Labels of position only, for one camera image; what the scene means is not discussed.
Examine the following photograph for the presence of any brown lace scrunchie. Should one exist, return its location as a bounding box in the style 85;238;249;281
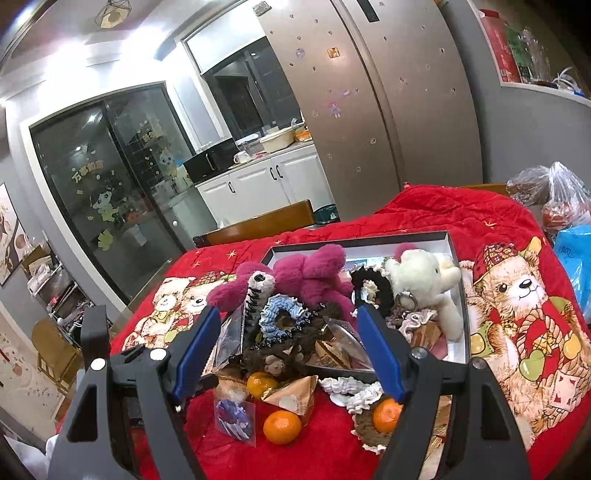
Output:
353;401;396;454

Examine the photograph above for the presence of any white lace scrunchie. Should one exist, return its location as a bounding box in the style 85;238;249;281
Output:
320;377;384;414

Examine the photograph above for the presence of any orange tangerine back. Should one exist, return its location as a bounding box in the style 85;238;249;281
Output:
246;372;279;400

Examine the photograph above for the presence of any orange tangerine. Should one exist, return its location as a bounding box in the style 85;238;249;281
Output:
246;372;279;400
263;410;303;445

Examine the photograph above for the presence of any orange tangerine front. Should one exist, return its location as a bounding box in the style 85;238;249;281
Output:
263;410;303;445

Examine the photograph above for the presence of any gold triangle snack pack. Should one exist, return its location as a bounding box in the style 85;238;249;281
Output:
262;375;318;418

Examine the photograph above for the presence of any purple anime badge bag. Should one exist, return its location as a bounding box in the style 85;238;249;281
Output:
213;390;256;446

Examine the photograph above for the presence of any red teddy bear blanket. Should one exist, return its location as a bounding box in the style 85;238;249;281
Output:
108;184;591;480

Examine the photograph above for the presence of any black fuzzy scrunchie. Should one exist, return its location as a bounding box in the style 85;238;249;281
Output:
351;266;394;309

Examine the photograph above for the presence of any white plush bear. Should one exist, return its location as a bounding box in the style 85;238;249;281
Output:
384;249;464;341

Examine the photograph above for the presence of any dark glass sliding door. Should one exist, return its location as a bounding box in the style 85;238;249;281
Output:
31;84;215;301

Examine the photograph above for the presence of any brown monkey plush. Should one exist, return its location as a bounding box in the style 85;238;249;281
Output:
240;325;322;382

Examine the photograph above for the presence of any blue lace scrunchie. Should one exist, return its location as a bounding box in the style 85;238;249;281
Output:
259;294;311;344

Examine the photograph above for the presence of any black storage box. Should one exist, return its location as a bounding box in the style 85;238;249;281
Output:
202;231;472;386

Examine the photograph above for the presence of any magenta plush bear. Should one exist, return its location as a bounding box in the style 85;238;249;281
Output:
206;244;355;322

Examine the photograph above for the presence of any black microwave oven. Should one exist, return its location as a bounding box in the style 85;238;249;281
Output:
183;138;238;184

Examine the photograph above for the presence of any blue plastic bag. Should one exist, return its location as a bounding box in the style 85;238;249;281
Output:
554;225;591;324

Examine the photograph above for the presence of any wooden chair back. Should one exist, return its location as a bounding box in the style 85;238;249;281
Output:
193;200;315;248

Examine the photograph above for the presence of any green trash bin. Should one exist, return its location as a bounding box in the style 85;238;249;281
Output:
312;204;341;226

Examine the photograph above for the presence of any clear plastic bag of food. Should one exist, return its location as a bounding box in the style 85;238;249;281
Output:
506;162;590;237

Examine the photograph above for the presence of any white kitchen cabinet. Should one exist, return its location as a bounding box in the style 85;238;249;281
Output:
197;142;335;227

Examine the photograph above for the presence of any cream basin on counter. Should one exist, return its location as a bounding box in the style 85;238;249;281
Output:
259;127;294;154

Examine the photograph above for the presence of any silver double door refrigerator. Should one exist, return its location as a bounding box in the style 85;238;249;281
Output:
253;0;483;221

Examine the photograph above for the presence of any red box on shelf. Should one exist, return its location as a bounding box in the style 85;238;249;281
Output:
479;9;521;83

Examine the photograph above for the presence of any white wall shelf unit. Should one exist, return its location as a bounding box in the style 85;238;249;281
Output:
472;1;590;106

